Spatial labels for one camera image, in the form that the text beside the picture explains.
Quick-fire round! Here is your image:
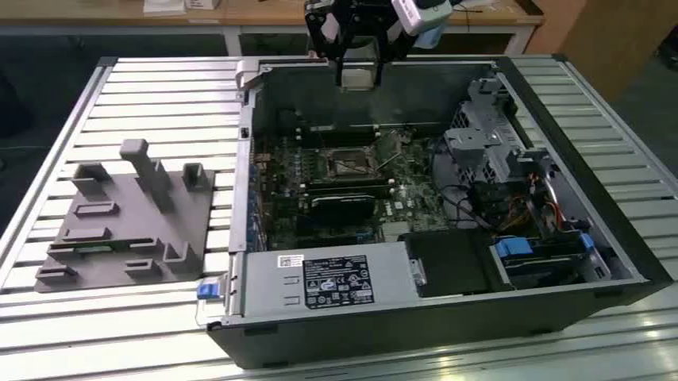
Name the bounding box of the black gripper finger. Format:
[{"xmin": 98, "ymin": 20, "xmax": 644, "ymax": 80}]
[
  {"xmin": 333, "ymin": 46, "xmax": 352, "ymax": 90},
  {"xmin": 372, "ymin": 46, "xmax": 392, "ymax": 90}
]

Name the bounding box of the silver square CPU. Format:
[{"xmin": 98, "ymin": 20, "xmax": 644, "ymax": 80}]
[{"xmin": 341, "ymin": 65, "xmax": 379, "ymax": 91}]

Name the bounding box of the metal socket cover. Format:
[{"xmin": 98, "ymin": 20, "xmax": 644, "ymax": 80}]
[{"xmin": 377, "ymin": 129, "xmax": 419, "ymax": 158}]

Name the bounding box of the black RAM slot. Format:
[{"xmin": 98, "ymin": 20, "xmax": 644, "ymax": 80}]
[
  {"xmin": 305, "ymin": 182, "xmax": 393, "ymax": 188},
  {"xmin": 305, "ymin": 189, "xmax": 393, "ymax": 196},
  {"xmin": 305, "ymin": 178, "xmax": 393, "ymax": 185},
  {"xmin": 295, "ymin": 141, "xmax": 381, "ymax": 148},
  {"xmin": 295, "ymin": 136, "xmax": 381, "ymax": 144},
  {"xmin": 305, "ymin": 186, "xmax": 393, "ymax": 192},
  {"xmin": 295, "ymin": 131, "xmax": 381, "ymax": 138},
  {"xmin": 295, "ymin": 125, "xmax": 381, "ymax": 133}
]

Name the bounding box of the CPU socket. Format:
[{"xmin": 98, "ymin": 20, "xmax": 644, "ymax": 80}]
[{"xmin": 319, "ymin": 147, "xmax": 381, "ymax": 180}]

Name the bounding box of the metal drive cage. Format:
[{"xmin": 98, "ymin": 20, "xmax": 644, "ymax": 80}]
[{"xmin": 441, "ymin": 77, "xmax": 555, "ymax": 184}]

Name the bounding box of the green motherboard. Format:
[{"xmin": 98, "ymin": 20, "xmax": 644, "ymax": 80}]
[{"xmin": 251, "ymin": 125, "xmax": 463, "ymax": 254}]

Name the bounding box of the graphics card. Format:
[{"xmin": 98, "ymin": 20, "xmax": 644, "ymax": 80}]
[{"xmin": 305, "ymin": 192, "xmax": 379, "ymax": 229}]

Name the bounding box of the white paper box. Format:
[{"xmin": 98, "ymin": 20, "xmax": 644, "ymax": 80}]
[{"xmin": 141, "ymin": 0, "xmax": 187, "ymax": 17}]

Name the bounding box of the silver chipset heatsink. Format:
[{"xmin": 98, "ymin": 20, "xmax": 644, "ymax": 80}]
[{"xmin": 381, "ymin": 221, "xmax": 413, "ymax": 240}]

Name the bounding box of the wooden cabinet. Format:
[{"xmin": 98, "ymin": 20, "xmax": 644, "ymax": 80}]
[{"xmin": 543, "ymin": 0, "xmax": 678, "ymax": 103}]

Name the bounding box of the white barcode label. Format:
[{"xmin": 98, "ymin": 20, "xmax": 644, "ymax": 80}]
[{"xmin": 276, "ymin": 253, "xmax": 305, "ymax": 271}]

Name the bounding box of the wooden desk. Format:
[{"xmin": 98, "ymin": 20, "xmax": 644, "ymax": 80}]
[{"xmin": 0, "ymin": 0, "xmax": 546, "ymax": 56}]

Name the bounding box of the black plastic shroud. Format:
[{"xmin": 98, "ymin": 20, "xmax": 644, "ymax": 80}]
[{"xmin": 396, "ymin": 229, "xmax": 506, "ymax": 299}]

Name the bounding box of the blue disk carrier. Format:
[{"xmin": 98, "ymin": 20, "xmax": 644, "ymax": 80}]
[{"xmin": 494, "ymin": 236, "xmax": 534, "ymax": 260}]

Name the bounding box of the black label sticker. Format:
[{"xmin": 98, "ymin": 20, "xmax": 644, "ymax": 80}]
[{"xmin": 301, "ymin": 255, "xmax": 372, "ymax": 310}]

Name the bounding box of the grey parts rack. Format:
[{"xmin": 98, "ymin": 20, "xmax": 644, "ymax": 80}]
[{"xmin": 33, "ymin": 138, "xmax": 219, "ymax": 294}]

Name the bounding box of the grey power supply unit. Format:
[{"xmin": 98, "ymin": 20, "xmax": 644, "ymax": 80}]
[{"xmin": 225, "ymin": 241, "xmax": 420, "ymax": 319}]

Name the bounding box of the blue case latch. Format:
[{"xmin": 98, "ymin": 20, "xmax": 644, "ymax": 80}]
[{"xmin": 193, "ymin": 279, "xmax": 224, "ymax": 302}]

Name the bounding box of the green RAM stick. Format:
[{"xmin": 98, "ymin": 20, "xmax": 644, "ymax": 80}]
[{"xmin": 72, "ymin": 243, "xmax": 132, "ymax": 254}]

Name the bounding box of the black open PC case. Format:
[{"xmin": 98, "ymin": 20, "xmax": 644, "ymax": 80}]
[{"xmin": 204, "ymin": 53, "xmax": 675, "ymax": 369}]

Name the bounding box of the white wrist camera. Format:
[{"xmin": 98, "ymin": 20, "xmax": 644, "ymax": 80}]
[{"xmin": 389, "ymin": 0, "xmax": 455, "ymax": 36}]

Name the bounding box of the orange wire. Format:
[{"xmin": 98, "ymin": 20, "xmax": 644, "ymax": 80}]
[{"xmin": 500, "ymin": 198, "xmax": 534, "ymax": 233}]

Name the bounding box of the red wire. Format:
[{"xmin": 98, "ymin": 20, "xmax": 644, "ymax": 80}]
[{"xmin": 542, "ymin": 200, "xmax": 566, "ymax": 231}]

